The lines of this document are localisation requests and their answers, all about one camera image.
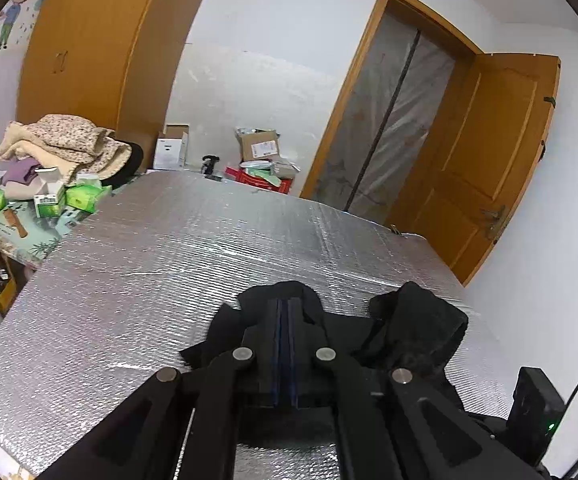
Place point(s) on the cartoon wall poster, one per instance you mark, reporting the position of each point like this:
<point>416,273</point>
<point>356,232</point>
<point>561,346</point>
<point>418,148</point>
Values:
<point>11,10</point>

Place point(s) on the wooden wardrobe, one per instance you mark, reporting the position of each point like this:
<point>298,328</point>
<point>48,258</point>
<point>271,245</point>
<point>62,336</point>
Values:
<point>94,35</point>

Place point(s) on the black cloth pile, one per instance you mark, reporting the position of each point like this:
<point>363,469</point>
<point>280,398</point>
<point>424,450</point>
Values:
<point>130,165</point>

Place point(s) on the green plastic bag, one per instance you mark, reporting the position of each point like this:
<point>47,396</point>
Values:
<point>261,172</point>

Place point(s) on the small black stand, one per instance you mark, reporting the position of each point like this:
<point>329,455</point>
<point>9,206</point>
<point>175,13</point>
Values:
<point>210,162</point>

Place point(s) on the beige folded cloth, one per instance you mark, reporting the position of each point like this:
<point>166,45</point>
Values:
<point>18,191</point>

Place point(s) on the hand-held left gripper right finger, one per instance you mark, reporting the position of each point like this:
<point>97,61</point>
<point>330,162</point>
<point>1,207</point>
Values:
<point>293,355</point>

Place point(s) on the brown cardboard box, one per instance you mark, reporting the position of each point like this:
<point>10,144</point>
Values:
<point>259,147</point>

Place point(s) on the white cardboard box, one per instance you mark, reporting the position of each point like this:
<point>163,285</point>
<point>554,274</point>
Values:
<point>169,152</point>

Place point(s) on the clear plastic door curtain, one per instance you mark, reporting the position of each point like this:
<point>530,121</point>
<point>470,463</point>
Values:
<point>409,100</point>

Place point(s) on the beige floral blanket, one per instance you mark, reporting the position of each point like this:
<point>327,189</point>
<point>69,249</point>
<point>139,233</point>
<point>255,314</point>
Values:
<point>64,132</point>

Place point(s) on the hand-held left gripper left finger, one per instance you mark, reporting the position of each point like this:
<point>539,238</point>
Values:
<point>279,355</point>

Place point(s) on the red plastic crate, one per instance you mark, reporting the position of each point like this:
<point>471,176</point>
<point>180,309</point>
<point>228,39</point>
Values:
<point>241,176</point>

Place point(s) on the green white medicine box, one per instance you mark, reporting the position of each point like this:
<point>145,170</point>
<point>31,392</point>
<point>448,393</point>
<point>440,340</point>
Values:
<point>49,202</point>

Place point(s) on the wooden door frame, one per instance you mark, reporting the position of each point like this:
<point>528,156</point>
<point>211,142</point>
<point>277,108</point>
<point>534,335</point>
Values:
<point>364,60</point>

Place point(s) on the wooden door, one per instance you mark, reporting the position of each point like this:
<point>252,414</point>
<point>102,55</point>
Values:
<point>494,135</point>

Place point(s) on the purple cloth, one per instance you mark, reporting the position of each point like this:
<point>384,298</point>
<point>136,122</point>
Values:
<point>19,171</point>

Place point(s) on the wooden comb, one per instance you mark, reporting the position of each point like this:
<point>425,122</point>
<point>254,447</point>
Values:
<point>16,224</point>

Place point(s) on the side table with patterned top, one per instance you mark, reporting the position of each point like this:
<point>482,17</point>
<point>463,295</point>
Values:
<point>49,240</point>

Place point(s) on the black garment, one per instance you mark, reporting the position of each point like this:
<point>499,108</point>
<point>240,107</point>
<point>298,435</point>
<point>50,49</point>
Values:
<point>419,320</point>

